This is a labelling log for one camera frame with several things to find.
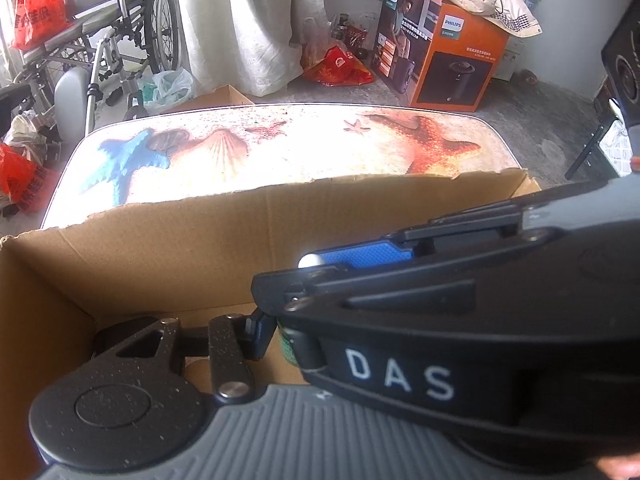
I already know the red plastic bag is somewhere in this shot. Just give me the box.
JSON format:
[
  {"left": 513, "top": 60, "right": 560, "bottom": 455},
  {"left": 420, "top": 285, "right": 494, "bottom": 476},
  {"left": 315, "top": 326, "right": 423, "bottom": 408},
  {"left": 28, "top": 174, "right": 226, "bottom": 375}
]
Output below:
[
  {"left": 12, "top": 0, "right": 68, "bottom": 51},
  {"left": 0, "top": 142, "right": 51, "bottom": 211}
]

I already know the pale curtain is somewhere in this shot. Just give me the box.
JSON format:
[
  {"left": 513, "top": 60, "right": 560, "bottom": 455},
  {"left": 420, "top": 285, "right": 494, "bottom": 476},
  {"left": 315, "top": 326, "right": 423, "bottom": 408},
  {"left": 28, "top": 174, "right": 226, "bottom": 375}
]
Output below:
[{"left": 180, "top": 0, "right": 333, "bottom": 98}]

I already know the black frame chair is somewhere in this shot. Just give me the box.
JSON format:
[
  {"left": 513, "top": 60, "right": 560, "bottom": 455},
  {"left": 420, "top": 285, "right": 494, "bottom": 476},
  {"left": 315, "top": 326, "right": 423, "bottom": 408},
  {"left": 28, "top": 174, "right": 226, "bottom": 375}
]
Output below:
[{"left": 565, "top": 72, "right": 632, "bottom": 181}]

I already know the red bag with round logo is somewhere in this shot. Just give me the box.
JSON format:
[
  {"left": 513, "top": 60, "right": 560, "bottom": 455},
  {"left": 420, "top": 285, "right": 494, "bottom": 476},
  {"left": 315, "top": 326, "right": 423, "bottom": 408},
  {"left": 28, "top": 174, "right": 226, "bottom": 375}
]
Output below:
[{"left": 304, "top": 45, "right": 376, "bottom": 86}]

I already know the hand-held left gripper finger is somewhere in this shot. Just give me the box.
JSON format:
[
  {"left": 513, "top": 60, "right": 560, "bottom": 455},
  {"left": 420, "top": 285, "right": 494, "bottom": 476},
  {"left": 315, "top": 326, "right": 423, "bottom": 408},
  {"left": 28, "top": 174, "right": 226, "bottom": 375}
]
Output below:
[{"left": 116, "top": 310, "right": 276, "bottom": 406}]

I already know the white quilted cover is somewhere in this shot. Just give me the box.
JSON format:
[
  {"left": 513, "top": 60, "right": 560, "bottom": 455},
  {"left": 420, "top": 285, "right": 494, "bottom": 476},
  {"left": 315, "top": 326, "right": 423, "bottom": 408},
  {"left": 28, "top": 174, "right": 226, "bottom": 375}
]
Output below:
[{"left": 597, "top": 127, "right": 632, "bottom": 178}]

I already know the red printed carton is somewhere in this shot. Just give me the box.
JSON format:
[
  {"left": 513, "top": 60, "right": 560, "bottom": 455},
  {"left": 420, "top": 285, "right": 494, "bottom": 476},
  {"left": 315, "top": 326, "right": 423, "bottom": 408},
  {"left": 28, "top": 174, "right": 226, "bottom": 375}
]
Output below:
[{"left": 346, "top": 25, "right": 373, "bottom": 58}]

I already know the orange appliance box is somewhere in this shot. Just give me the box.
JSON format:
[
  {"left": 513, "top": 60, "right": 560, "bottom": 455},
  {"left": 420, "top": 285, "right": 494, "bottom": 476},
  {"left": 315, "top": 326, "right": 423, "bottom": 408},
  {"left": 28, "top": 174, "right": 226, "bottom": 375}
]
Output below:
[{"left": 372, "top": 0, "right": 526, "bottom": 113}]

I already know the clear plastic bag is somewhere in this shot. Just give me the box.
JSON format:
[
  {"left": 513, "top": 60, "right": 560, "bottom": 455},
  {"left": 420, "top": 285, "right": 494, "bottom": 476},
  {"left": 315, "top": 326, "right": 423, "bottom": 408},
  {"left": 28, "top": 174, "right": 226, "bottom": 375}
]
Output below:
[{"left": 300, "top": 17, "right": 333, "bottom": 68}]

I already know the white water dispenser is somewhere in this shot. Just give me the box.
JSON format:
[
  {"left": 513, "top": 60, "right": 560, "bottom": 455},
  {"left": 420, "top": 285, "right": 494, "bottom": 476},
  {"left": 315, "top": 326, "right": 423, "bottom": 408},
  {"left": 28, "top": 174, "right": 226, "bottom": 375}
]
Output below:
[{"left": 492, "top": 35, "right": 527, "bottom": 83}]

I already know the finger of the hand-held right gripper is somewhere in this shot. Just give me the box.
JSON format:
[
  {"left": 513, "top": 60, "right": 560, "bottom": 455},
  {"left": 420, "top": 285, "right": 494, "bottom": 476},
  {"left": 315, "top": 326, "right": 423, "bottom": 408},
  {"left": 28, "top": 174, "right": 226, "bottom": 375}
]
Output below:
[
  {"left": 251, "top": 229, "right": 563, "bottom": 328},
  {"left": 320, "top": 208, "right": 523, "bottom": 267}
]

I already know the grey wheelchair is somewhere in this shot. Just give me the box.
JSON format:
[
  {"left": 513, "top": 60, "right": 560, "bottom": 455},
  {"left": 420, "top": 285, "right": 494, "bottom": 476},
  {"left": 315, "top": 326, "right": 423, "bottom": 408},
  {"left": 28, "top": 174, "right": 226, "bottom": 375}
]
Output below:
[{"left": 0, "top": 0, "right": 183, "bottom": 136}]

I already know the starfish print table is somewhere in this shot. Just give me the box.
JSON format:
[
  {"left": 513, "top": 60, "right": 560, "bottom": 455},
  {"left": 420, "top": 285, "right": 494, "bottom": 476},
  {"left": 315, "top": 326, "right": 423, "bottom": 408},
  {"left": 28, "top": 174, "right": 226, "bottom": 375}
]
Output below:
[{"left": 42, "top": 102, "right": 521, "bottom": 231}]

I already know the white green plastic bag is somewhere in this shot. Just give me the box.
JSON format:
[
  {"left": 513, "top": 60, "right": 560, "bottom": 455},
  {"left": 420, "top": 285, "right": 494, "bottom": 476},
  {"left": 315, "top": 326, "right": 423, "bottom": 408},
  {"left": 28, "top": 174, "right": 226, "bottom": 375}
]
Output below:
[{"left": 142, "top": 67, "right": 196, "bottom": 116}]

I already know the small brown cardboard box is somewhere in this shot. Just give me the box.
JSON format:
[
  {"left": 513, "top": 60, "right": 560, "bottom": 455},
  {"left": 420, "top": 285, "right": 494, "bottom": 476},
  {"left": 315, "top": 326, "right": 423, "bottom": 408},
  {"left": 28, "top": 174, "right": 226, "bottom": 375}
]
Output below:
[{"left": 165, "top": 84, "right": 256, "bottom": 113}]

